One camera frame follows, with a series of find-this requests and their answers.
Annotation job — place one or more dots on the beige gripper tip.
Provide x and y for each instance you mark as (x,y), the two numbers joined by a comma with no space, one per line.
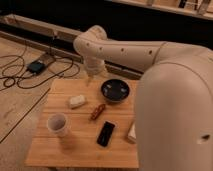
(89,80)

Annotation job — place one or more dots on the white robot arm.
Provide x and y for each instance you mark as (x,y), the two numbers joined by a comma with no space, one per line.
(173,102)

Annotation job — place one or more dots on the white rectangular block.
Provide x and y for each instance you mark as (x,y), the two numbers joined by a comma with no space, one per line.
(77,101)

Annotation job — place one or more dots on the black bowl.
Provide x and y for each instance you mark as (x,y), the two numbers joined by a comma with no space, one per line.
(115,90)

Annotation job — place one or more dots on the red brown snack bar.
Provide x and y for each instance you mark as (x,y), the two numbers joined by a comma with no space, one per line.
(97,111)

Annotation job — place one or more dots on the wooden table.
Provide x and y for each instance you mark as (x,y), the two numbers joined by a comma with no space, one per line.
(79,148)

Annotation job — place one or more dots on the blue power box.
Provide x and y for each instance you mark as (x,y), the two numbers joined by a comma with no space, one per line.
(36,67)

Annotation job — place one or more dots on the white paper cup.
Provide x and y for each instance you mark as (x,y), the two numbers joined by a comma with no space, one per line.
(57,124)

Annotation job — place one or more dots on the black smartphone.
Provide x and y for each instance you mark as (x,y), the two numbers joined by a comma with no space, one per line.
(105,134)

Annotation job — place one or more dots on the white bottle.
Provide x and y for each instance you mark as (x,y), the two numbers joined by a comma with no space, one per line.
(131,134)

